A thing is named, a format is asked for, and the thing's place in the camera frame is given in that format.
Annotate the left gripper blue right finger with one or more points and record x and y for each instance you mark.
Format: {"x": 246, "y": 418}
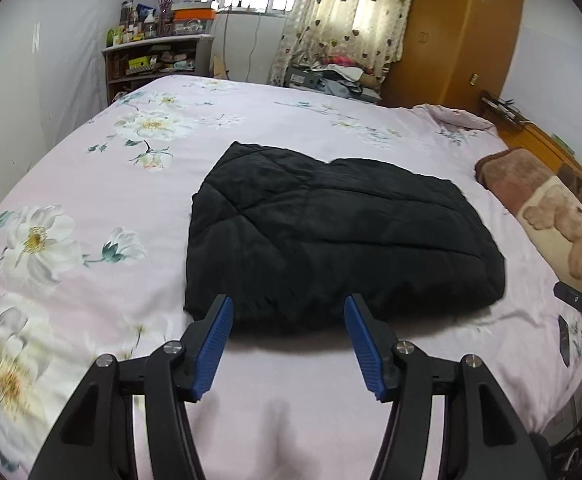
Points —
{"x": 373, "y": 342}

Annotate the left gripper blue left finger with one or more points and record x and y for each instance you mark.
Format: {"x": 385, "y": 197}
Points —
{"x": 203, "y": 344}

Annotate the black puffer jacket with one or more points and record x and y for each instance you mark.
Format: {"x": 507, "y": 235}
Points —
{"x": 288, "y": 238}

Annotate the pile of clothes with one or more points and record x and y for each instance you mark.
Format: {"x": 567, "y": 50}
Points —
{"x": 346, "y": 82}

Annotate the bear pattern plush blanket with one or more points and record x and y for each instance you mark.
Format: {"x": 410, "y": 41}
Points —
{"x": 548, "y": 211}

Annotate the pink floral bed quilt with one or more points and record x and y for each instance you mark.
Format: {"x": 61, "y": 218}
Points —
{"x": 93, "y": 245}

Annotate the wooden headboard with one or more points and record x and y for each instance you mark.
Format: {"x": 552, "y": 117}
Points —
{"x": 519, "y": 132}

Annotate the wooden shelf cabinet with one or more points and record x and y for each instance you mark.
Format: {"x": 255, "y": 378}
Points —
{"x": 127, "y": 67}

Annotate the wooden wardrobe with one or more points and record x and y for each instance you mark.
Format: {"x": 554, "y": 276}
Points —
{"x": 453, "y": 51}

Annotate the orange lidded storage box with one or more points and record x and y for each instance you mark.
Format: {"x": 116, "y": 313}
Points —
{"x": 193, "y": 17}

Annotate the heart pattern curtain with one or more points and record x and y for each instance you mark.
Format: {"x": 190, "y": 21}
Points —
{"x": 368, "y": 32}

